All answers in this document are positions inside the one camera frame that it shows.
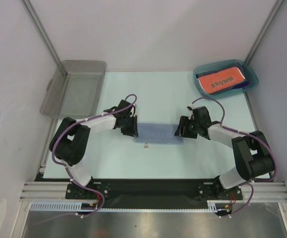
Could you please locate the orange towel with teal trim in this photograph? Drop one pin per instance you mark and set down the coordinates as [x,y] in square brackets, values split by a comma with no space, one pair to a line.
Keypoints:
[234,71]

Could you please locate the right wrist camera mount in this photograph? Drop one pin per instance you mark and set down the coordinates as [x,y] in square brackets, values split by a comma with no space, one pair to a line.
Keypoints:
[190,111]

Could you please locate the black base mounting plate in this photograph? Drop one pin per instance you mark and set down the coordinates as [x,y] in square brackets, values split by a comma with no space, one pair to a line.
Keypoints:
[201,189]

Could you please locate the teal transparent plastic tray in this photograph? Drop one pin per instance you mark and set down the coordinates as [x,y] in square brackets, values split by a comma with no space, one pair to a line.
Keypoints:
[248,72]

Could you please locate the aluminium corner post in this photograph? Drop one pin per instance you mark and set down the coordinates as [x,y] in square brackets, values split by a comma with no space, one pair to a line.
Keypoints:
[42,32]
[266,26]

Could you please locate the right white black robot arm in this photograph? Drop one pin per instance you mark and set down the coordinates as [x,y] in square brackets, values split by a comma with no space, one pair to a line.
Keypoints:
[252,154]

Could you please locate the left aluminium corner post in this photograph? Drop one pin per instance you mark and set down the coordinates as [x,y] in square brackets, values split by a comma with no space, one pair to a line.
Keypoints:
[42,32]

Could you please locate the purple microfiber towel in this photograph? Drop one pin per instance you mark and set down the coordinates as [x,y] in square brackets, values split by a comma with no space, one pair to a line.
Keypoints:
[241,85]

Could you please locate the grey plastic bin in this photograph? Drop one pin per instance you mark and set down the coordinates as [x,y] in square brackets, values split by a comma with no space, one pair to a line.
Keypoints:
[74,90]

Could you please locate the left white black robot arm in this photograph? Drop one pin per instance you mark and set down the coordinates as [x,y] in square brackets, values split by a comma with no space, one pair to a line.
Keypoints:
[68,145]

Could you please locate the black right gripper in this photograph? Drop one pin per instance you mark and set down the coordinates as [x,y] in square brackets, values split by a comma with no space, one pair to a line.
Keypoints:
[186,127]

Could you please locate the light blue towel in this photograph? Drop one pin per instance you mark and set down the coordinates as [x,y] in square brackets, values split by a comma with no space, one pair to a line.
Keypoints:
[157,133]

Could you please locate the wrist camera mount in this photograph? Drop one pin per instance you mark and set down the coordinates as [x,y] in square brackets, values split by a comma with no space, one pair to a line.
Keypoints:
[132,112]
[190,111]

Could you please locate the dark blue-grey towel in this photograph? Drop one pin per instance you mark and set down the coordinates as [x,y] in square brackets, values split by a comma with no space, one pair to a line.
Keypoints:
[215,82]

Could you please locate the right aluminium corner post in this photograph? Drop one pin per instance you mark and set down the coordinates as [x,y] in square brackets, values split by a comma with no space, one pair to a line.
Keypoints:
[266,26]

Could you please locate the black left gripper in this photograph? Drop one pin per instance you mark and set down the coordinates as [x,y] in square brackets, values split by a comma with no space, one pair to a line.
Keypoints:
[132,131]

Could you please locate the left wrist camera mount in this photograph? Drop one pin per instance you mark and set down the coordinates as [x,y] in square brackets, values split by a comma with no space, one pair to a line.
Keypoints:
[132,112]

